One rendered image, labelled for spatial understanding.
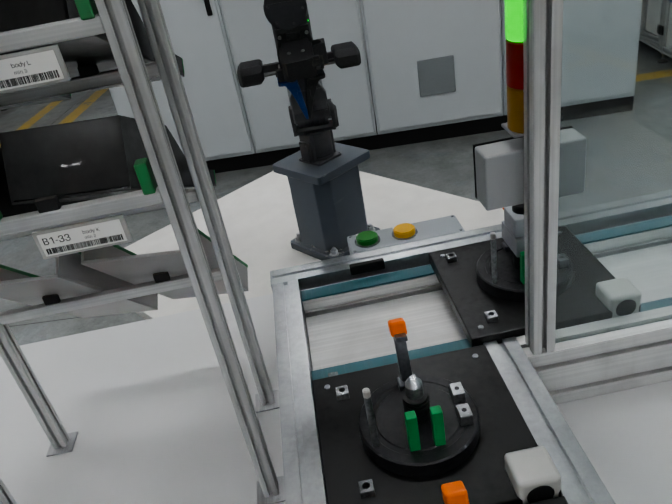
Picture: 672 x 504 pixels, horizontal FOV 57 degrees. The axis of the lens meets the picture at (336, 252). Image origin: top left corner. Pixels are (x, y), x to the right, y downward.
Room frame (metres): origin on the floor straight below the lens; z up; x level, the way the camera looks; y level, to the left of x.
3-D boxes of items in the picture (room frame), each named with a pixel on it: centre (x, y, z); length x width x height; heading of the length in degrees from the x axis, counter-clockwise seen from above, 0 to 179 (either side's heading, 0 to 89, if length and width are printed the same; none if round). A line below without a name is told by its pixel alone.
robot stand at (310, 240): (1.18, 0.00, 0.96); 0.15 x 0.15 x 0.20; 39
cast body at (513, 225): (0.77, -0.28, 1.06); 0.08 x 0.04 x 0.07; 2
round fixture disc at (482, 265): (0.78, -0.28, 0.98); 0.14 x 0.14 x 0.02
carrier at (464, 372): (0.52, -0.06, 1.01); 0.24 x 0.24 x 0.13; 1
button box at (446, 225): (0.99, -0.13, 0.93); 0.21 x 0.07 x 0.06; 91
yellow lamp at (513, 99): (0.66, -0.24, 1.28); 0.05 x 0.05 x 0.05
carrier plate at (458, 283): (0.78, -0.28, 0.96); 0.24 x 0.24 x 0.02; 1
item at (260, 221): (1.15, 0.03, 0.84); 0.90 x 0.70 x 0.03; 39
